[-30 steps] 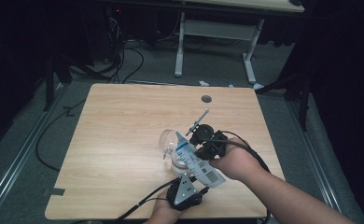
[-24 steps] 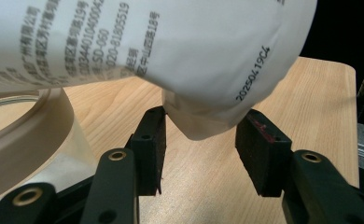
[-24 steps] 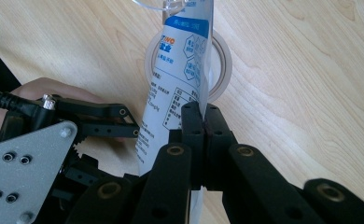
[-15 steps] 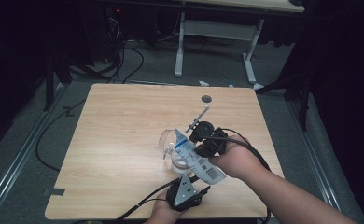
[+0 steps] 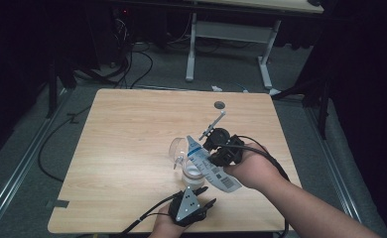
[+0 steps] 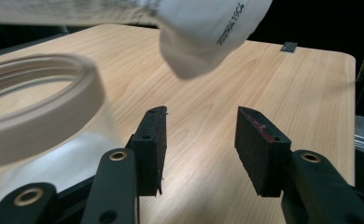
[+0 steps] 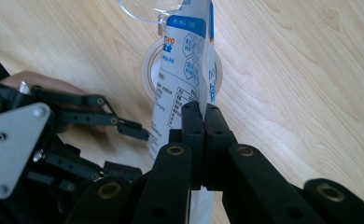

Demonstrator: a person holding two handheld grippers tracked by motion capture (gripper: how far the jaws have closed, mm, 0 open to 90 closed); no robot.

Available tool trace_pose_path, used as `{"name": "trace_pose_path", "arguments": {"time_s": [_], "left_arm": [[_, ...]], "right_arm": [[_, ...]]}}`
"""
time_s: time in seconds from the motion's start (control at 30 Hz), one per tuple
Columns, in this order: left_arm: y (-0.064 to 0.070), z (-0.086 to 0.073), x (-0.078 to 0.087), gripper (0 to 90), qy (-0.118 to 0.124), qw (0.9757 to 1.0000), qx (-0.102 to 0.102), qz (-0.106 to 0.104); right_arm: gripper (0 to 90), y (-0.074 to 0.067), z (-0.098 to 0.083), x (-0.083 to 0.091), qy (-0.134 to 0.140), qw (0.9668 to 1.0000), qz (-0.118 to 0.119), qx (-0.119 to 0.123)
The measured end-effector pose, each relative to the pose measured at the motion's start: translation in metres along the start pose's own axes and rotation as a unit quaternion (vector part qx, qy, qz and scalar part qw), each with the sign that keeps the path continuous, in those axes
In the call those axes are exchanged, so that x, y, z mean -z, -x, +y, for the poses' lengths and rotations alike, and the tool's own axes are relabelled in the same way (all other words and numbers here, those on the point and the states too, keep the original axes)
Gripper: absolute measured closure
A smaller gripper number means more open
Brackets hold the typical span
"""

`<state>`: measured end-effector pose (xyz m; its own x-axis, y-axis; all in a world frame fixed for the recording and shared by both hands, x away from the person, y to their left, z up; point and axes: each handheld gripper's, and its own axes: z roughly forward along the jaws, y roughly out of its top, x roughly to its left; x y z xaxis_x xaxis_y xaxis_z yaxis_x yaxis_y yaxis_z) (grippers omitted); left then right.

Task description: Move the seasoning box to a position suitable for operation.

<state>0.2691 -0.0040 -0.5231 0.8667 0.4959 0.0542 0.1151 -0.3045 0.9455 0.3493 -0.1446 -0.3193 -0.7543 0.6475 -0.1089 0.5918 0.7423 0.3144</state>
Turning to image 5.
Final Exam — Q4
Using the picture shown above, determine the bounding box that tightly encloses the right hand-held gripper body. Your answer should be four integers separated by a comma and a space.
199, 110, 245, 168

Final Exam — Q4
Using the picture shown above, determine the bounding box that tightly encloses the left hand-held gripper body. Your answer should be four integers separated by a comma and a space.
168, 185, 207, 227

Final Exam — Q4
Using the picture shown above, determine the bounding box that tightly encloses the white and blue bag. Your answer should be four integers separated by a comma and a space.
185, 134, 243, 193

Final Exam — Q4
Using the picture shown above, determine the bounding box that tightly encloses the clear glass jar with lid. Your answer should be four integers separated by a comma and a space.
168, 137, 206, 190

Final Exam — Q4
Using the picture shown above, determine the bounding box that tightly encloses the person's left hand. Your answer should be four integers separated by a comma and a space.
148, 204, 186, 238

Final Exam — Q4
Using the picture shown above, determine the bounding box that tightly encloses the person's right hand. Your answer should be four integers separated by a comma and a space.
223, 142, 284, 191

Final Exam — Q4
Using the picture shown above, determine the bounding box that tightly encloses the black metal stand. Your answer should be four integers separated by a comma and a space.
273, 75, 332, 141
45, 59, 79, 119

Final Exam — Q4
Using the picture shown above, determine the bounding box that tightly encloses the white-framed background desk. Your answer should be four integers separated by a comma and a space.
185, 0, 324, 97

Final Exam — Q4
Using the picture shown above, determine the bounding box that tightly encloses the grey tape strip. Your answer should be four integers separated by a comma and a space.
46, 198, 70, 209

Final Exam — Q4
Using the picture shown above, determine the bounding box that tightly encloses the dark computer tower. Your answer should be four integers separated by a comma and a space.
81, 6, 131, 68

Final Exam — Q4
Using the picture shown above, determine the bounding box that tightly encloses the left hand-held gripper cable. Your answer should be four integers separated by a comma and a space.
120, 190, 185, 238

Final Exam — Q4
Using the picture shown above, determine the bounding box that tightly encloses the hand-held gripper cable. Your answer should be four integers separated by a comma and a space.
227, 134, 290, 238
120, 190, 185, 238

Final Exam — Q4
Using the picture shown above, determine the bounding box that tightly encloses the right hand-held gripper cable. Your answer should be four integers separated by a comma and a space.
227, 134, 290, 238

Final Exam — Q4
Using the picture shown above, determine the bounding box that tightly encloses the metal floor rail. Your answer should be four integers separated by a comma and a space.
305, 105, 369, 238
0, 88, 71, 234

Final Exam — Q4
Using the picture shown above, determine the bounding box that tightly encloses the bundle of black cables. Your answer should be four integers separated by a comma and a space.
113, 16, 155, 90

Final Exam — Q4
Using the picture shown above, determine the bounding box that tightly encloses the long black floor cable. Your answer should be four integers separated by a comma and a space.
37, 104, 93, 183

